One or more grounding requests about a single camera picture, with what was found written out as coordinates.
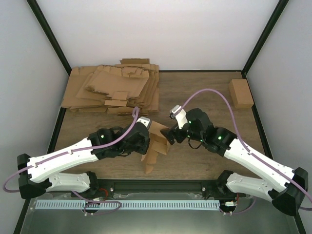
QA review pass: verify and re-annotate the light blue slotted strip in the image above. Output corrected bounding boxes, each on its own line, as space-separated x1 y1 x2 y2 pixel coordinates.
35 200 220 211

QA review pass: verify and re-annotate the clear acrylic front plate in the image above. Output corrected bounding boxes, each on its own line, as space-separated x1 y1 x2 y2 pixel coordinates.
21 200 300 234

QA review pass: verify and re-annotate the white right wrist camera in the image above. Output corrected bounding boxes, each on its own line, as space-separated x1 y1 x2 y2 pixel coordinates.
170 105 188 130

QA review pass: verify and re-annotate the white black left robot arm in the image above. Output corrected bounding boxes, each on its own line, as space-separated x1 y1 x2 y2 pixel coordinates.
17 117 152 199

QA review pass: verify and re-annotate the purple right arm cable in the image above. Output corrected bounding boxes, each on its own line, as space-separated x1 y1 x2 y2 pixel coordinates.
181 89 312 215

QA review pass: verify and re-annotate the brown cardboard box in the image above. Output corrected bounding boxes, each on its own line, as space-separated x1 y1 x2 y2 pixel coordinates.
141 121 170 174
229 78 254 109

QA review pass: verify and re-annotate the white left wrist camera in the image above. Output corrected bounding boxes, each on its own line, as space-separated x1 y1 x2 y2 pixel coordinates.
137 117 152 129

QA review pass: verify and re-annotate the black corner frame post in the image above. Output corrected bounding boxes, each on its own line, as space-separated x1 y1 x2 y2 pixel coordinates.
241 0 289 79
26 0 72 75

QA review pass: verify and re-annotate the folded brown cardboard box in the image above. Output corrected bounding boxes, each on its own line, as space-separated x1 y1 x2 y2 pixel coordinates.
229 78 254 109

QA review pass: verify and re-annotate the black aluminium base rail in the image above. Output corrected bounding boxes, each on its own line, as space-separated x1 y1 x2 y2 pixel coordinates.
70 179 290 198

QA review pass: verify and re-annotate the stack of flat cardboard blanks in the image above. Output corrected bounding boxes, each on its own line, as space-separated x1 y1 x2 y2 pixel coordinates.
61 58 159 116

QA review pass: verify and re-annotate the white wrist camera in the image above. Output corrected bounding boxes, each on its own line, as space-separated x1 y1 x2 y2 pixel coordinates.
137 117 152 129
170 105 188 130

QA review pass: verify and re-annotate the black left corner frame post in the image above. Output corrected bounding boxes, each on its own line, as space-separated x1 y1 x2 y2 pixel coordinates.
26 0 72 75

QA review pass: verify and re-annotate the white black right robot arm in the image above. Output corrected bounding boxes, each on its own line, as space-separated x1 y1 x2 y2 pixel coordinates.
160 105 308 216

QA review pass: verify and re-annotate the black right corner frame post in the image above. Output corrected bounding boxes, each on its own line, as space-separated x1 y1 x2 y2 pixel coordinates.
241 0 289 79

